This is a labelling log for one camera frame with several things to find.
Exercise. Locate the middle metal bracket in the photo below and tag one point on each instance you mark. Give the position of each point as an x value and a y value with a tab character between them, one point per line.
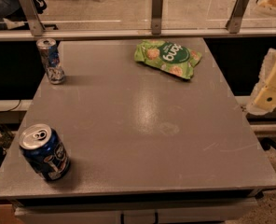
156	16

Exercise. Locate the left metal bracket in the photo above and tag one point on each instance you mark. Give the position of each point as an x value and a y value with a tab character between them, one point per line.
29	10

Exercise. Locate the blue pepsi can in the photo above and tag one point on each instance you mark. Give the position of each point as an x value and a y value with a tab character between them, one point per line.
43	149

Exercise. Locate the white cabinet under table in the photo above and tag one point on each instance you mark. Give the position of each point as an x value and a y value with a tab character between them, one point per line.
169	212

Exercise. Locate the metal rail behind table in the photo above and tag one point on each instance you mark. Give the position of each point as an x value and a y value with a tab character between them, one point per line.
25	35

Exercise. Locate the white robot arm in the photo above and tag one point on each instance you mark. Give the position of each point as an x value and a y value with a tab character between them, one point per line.
263	97

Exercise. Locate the metal bracket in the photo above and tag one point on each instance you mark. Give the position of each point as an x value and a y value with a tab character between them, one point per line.
156	16
29	10
234	22

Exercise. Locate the silver red bull can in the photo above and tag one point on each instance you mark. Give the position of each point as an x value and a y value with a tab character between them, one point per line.
49	54

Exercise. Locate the green rice chip bag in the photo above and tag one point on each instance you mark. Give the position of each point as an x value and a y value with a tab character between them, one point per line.
168	57

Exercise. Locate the right metal bracket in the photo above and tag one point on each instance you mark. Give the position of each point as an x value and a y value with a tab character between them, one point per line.
234	22

